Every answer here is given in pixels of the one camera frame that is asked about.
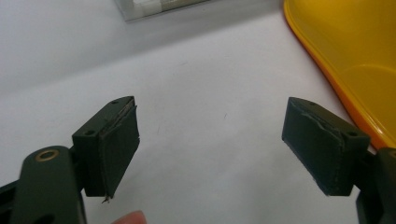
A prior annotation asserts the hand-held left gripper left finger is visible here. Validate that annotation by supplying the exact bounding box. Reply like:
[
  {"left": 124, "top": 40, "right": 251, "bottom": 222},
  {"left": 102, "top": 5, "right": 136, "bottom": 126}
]
[{"left": 71, "top": 95, "right": 141, "bottom": 204}]

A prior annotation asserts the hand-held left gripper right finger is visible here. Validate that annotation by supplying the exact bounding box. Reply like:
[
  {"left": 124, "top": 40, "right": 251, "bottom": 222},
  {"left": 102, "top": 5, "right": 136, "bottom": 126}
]
[{"left": 281, "top": 96, "right": 372, "bottom": 198}]

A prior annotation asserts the yellow rubber boot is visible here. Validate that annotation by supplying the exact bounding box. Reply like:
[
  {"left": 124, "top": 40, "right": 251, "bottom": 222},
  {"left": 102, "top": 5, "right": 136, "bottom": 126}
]
[{"left": 283, "top": 0, "right": 396, "bottom": 150}]

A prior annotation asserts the two-tier metal shoe rack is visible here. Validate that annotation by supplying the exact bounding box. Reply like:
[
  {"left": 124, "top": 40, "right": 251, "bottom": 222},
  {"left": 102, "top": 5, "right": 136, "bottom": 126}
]
[{"left": 113, "top": 0, "right": 216, "bottom": 22}]

